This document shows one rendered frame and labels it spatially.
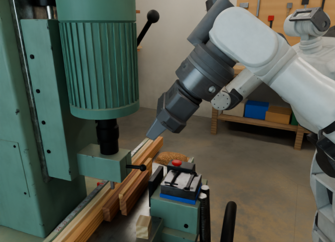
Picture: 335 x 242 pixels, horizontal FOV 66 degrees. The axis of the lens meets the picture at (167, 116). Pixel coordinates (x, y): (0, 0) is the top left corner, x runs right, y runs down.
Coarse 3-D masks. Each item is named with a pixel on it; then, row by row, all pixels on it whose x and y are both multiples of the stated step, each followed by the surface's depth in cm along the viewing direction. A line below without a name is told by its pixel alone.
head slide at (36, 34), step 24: (24, 24) 59; (48, 24) 57; (48, 48) 59; (48, 72) 61; (48, 96) 64; (48, 120) 66; (72, 120) 69; (48, 144) 69; (72, 144) 70; (48, 168) 72; (72, 168) 71
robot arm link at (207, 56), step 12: (216, 0) 45; (228, 0) 44; (216, 12) 45; (204, 24) 46; (192, 36) 47; (204, 36) 46; (204, 48) 44; (216, 48) 44; (204, 60) 44; (216, 60) 43; (228, 60) 44; (216, 72) 44; (228, 72) 44
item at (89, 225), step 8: (160, 136) 114; (152, 144) 106; (160, 144) 111; (152, 152) 102; (144, 160) 95; (128, 176) 84; (112, 192) 76; (104, 200) 73; (96, 208) 70; (88, 216) 67; (96, 216) 67; (80, 224) 64; (88, 224) 64; (96, 224) 68; (80, 232) 62; (88, 232) 64; (72, 240) 59; (80, 240) 62
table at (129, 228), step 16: (192, 160) 103; (144, 192) 83; (144, 208) 75; (112, 224) 69; (128, 224) 69; (160, 224) 70; (96, 240) 64; (112, 240) 64; (128, 240) 64; (144, 240) 64; (160, 240) 71; (176, 240) 70; (192, 240) 68
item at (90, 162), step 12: (96, 144) 77; (84, 156) 71; (96, 156) 70; (108, 156) 70; (120, 156) 70; (84, 168) 73; (96, 168) 71; (108, 168) 70; (120, 168) 69; (108, 180) 71; (120, 180) 70
